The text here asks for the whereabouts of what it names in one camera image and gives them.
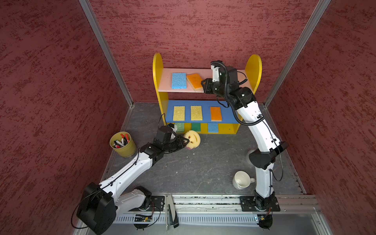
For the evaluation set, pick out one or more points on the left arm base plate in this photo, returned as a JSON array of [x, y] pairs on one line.
[[151, 202]]

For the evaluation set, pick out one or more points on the clear tape roll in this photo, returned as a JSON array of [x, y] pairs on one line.
[[249, 152]]

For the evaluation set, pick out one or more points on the green cellulose sponge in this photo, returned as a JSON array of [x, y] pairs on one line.
[[180, 127]]

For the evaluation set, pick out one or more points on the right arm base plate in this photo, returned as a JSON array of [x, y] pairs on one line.
[[259, 204]]

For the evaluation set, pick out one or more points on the yellow shelf with coloured boards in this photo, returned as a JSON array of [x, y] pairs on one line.
[[168, 98]]

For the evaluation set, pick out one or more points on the smiley face yellow sponge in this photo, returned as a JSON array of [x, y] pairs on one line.
[[194, 139]]

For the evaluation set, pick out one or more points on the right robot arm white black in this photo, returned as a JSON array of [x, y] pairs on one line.
[[245, 109]]

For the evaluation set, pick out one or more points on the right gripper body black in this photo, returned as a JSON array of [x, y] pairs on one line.
[[217, 87]]

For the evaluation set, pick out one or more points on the tan sponge green scrub back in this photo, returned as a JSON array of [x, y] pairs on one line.
[[196, 127]]

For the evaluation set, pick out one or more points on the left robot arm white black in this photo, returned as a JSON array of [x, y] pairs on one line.
[[100, 203]]

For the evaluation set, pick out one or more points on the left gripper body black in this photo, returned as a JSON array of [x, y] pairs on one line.
[[174, 145]]

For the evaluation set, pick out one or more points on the yellow-green pen cup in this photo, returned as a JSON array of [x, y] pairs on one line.
[[123, 144]]

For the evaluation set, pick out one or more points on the blue sponge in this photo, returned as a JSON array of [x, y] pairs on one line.
[[213, 128], [178, 81]]

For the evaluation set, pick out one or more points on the white mug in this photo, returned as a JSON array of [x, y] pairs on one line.
[[242, 180]]

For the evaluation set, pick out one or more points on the yellow cellulose sponge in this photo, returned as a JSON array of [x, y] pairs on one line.
[[196, 113], [179, 113]]

